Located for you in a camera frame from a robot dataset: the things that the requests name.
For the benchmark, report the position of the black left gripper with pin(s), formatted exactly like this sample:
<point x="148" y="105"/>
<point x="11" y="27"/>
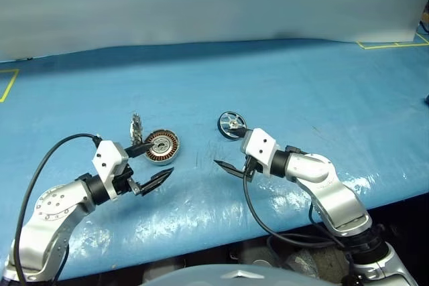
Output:
<point x="123" y="182"/>

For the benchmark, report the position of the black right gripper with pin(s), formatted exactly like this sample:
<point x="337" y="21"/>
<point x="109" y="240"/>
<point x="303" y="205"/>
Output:
<point x="251" y="167"/>

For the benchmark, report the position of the motor stator with copper windings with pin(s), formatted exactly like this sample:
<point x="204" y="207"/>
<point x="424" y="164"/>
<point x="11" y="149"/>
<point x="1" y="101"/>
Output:
<point x="167" y="147"/>

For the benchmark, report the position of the black motor rotor bell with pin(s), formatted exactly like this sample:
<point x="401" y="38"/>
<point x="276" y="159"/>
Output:
<point x="231" y="121"/>

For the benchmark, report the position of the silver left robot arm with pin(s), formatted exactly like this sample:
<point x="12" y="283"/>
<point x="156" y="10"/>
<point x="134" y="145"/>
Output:
<point x="50" y="212"/>

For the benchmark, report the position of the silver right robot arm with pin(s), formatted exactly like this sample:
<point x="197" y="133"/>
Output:
<point x="335" y="195"/>

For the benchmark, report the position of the blue plastic table cover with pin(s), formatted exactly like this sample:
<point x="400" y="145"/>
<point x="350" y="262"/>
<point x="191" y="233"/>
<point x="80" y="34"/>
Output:
<point x="268" y="81"/>

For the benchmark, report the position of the dark rounded housing grey disc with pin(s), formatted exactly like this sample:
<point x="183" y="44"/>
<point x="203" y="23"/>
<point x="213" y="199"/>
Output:
<point x="264" y="263"/>

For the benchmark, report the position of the grey robot torso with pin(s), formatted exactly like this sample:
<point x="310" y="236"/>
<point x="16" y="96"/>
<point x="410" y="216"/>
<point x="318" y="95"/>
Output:
<point x="218" y="276"/>

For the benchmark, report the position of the crumpled clear plastic wrap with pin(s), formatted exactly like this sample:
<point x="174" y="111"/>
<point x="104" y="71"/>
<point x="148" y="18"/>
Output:
<point x="305" y="264"/>

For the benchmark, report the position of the white backdrop panel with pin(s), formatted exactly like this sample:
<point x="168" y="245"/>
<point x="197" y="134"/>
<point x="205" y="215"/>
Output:
<point x="201" y="4"/>

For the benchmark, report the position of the small black backdrop clip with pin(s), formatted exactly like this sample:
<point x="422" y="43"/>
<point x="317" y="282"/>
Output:
<point x="25" y="59"/>

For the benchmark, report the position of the dark clutter behind table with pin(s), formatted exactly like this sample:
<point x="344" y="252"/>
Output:
<point x="425" y="23"/>

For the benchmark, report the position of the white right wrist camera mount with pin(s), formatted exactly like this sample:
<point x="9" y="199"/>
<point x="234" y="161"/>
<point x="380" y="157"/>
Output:
<point x="259" y="145"/>

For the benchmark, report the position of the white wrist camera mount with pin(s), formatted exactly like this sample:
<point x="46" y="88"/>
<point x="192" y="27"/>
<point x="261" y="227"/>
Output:
<point x="259" y="145"/>
<point x="107" y="160"/>

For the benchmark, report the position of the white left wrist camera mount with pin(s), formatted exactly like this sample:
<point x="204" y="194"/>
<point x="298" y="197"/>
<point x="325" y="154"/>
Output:
<point x="107" y="160"/>

